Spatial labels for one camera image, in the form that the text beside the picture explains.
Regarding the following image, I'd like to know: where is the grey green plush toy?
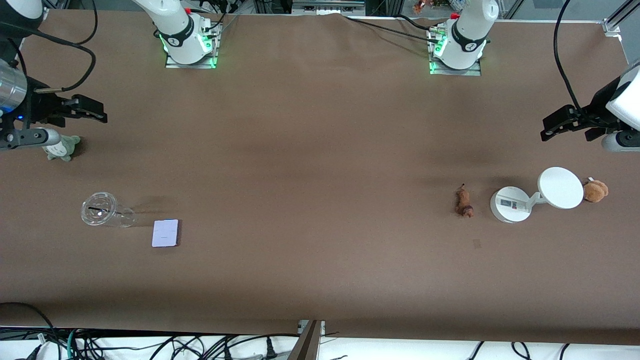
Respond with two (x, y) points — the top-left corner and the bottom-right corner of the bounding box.
(42, 135), (81, 162)

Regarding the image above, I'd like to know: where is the brown plush keychain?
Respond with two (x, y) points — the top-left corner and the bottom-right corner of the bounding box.
(581, 176), (610, 204)

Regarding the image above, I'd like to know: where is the brown lion statue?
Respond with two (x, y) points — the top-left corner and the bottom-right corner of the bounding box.
(455, 183), (475, 219)

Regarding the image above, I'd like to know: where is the aluminium profile table leg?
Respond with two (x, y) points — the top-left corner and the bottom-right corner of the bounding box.
(287, 320), (326, 360)

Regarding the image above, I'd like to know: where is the black table power cable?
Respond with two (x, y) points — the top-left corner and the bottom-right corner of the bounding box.
(345, 16), (442, 45)

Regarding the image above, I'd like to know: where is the diagonal aluminium strut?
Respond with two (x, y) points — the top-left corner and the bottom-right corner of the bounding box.
(606, 0), (640, 31)

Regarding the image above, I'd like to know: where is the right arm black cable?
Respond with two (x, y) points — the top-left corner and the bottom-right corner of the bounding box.
(0, 0), (98, 93)

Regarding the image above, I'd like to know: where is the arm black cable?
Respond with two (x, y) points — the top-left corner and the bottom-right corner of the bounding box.
(0, 0), (98, 93)
(553, 0), (583, 113)

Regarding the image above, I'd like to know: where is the black plug cable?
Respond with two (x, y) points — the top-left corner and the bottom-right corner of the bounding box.
(220, 334), (301, 360)

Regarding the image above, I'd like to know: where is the black looped floor cable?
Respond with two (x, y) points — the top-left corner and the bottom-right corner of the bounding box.
(0, 301), (57, 360)

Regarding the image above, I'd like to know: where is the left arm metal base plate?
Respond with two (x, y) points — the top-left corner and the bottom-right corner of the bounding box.
(429, 27), (483, 77)

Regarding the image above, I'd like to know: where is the clear plastic cup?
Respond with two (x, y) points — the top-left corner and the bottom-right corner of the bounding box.
(81, 191), (136, 228)

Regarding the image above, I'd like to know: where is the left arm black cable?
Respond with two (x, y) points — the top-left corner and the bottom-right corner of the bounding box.
(553, 0), (583, 113)

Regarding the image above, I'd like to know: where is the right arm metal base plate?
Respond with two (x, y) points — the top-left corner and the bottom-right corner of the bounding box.
(165, 22), (219, 70)

